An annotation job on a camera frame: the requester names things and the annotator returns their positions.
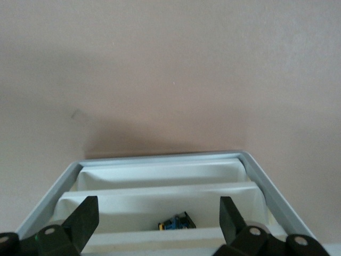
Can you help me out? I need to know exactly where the white plastic drawer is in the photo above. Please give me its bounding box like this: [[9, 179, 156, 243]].
[[54, 182, 267, 233]]

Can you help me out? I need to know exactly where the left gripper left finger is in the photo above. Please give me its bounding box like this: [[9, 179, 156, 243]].
[[0, 196, 100, 256]]

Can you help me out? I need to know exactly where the white drawer cabinet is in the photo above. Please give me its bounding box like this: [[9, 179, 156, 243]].
[[15, 150, 319, 256]]

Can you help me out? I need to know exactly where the blue yellow electronic component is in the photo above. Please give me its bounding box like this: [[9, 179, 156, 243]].
[[157, 210, 197, 231]]

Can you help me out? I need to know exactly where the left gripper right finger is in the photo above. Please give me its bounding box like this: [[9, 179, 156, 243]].
[[213, 196, 331, 256]]

